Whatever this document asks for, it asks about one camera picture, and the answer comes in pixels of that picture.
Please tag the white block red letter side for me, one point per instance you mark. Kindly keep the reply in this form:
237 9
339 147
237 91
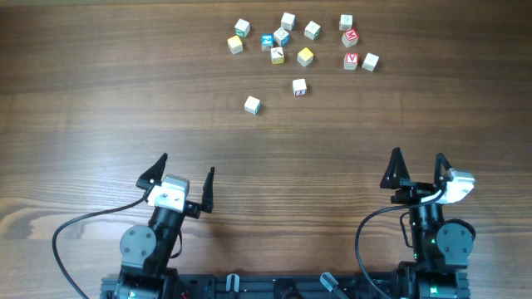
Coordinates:
299 87

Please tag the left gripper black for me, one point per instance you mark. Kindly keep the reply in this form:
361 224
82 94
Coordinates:
190 211

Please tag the plain white block right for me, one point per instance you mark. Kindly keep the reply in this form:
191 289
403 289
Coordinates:
370 62

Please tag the white block green side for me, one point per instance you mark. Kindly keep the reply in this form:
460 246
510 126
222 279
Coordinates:
312 30

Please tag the hammer picture yellow block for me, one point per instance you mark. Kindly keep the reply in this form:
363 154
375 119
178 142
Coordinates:
277 56

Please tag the white block teal side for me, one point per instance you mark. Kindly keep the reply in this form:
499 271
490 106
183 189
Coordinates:
252 105

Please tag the teal framed white block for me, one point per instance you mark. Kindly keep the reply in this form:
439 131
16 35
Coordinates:
242 28

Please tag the white block blue side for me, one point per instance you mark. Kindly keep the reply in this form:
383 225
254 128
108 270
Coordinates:
281 37

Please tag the red letter M block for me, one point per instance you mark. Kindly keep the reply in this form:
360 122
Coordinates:
350 38

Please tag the red letter V block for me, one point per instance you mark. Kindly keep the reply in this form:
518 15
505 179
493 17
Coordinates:
350 61

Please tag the white block top centre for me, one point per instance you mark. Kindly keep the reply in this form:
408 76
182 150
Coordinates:
288 21

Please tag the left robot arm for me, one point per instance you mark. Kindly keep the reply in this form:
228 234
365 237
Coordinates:
147 249

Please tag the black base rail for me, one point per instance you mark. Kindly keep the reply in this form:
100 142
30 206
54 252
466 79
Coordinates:
287 285

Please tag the yellow top block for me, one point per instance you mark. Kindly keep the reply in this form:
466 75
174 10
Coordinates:
305 57

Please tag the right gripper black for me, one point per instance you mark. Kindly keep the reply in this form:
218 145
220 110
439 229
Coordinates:
413 190

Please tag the yellow block far left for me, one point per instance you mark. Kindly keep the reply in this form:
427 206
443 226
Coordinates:
235 44

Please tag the white block top right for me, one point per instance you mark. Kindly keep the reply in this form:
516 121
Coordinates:
345 22

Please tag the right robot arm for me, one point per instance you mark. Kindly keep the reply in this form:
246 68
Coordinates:
441 246

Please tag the blue letter block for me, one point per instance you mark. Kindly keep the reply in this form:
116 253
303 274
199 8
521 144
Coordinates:
267 42

